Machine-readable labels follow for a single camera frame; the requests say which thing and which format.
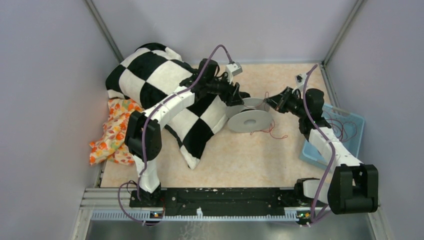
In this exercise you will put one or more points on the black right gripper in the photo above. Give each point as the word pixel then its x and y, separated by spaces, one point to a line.
pixel 279 103

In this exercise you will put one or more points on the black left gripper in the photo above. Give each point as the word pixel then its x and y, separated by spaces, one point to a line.
pixel 229 94

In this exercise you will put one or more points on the grey plastic cable spool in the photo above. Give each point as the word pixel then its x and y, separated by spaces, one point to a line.
pixel 249 117

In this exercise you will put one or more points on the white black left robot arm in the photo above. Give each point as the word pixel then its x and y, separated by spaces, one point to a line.
pixel 143 136

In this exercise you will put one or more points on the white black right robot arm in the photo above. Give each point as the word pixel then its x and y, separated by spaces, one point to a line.
pixel 348 186

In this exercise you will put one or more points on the light blue plastic basket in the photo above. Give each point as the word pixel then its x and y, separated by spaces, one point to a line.
pixel 348 127

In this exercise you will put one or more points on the black white checkered pillow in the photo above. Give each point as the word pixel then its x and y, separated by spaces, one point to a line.
pixel 153 72

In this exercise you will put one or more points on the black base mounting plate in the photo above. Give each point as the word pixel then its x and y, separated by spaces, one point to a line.
pixel 221 202

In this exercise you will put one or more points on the orange floral cloth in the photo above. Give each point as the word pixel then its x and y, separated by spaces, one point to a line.
pixel 111 147

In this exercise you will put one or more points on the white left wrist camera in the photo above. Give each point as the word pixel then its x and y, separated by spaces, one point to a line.
pixel 232 70

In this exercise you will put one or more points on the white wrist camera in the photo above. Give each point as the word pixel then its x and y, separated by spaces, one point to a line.
pixel 300 80
pixel 232 70

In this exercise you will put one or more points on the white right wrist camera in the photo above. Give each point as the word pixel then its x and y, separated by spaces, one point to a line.
pixel 300 80

